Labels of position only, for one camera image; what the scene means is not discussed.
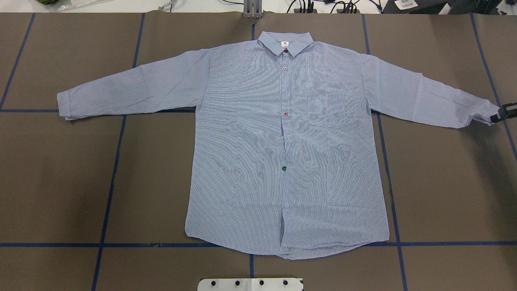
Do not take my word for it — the aluminium frame post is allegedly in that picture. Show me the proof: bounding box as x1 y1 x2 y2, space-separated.
243 0 263 19

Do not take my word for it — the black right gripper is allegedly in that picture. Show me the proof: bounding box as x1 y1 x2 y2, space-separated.
490 103 517 124

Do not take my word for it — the light blue striped shirt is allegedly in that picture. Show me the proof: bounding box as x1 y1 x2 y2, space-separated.
57 32 499 260

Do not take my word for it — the green fabric pouch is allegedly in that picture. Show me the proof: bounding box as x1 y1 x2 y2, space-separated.
37 0 60 5

